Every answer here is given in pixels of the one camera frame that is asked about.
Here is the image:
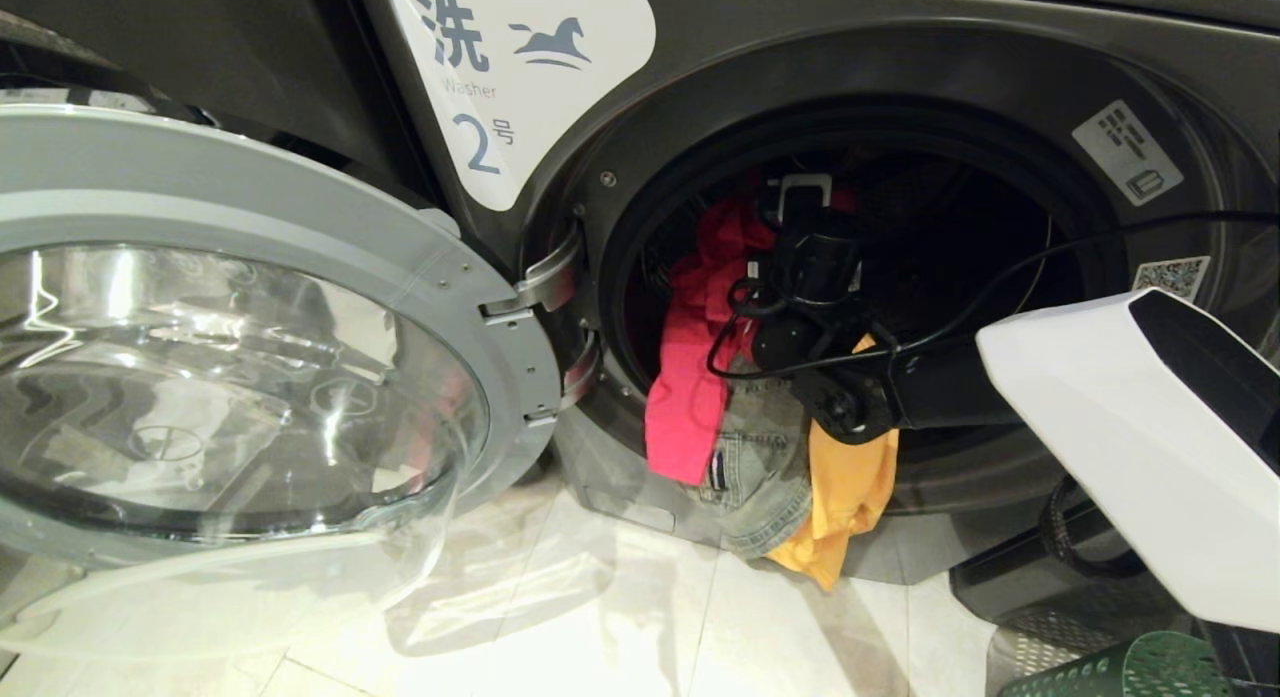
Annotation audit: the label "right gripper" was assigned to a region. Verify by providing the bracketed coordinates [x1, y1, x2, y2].
[765, 213, 865, 310]

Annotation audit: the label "pink garment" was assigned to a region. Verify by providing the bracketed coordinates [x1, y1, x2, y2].
[644, 191, 783, 487]

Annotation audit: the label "grey square washer sticker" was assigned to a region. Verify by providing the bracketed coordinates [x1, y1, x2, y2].
[1071, 99, 1185, 208]

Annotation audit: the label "large white washer sticker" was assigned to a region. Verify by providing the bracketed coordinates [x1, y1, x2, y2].
[390, 0, 658, 213]

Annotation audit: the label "green perforated laundry basket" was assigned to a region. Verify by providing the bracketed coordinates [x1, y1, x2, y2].
[998, 631, 1243, 697]

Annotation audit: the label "silver glass washer door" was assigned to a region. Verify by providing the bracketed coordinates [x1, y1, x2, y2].
[0, 102, 564, 670]

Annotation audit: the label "blue denim jeans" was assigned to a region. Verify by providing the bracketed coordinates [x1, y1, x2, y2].
[688, 353, 814, 561]

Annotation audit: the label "yellow garment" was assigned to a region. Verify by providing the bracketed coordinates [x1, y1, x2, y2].
[764, 332, 902, 591]

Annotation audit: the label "dark grey washing machine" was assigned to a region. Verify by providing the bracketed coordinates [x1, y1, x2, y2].
[0, 0, 1280, 590]

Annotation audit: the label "silver door hinge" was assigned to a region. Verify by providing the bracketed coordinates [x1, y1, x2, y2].
[524, 329, 603, 424]
[478, 225, 585, 323]

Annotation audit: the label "small white code sticker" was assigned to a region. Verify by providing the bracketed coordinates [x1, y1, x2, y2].
[1132, 255, 1212, 303]

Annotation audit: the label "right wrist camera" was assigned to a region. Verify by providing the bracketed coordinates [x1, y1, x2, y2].
[757, 172, 837, 228]

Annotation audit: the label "black corrugated hose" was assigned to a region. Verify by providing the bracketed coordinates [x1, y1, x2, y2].
[1038, 474, 1151, 581]

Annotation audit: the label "black cable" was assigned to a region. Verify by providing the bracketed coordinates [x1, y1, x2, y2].
[706, 209, 1280, 381]

